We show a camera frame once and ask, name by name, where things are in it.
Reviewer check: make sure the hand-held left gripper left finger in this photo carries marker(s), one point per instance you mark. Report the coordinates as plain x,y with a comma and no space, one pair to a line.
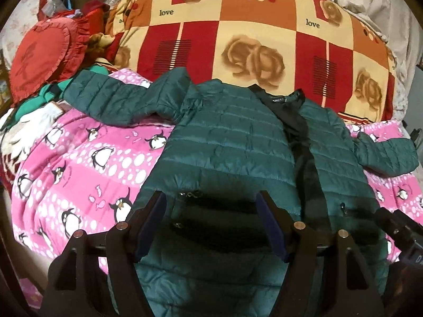
152,224

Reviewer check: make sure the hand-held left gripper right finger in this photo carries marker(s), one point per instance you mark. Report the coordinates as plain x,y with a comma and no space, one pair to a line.
269,224

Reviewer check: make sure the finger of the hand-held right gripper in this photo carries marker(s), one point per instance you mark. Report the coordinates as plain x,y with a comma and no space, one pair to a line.
393,226

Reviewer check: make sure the dark green puffer jacket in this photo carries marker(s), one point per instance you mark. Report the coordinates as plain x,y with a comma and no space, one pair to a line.
224,145

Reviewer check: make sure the pink penguin print blanket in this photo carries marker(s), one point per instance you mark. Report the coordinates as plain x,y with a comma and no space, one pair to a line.
82,171

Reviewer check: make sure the green and white cloth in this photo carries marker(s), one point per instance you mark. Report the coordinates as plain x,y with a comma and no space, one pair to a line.
33,109

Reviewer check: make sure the red checkered rose print quilt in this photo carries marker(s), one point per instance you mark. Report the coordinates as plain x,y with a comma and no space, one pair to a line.
251,39

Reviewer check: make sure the red heart-shaped ruffled pillow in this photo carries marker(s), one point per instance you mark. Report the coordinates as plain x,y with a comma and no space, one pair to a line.
43,59

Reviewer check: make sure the beige floral bed sheet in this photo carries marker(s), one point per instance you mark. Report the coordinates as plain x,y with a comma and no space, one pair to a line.
370,6

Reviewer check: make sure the red cloth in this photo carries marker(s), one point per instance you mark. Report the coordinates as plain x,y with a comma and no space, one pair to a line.
94,11

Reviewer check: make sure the clear plastic bag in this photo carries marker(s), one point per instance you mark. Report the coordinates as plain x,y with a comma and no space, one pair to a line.
54,1

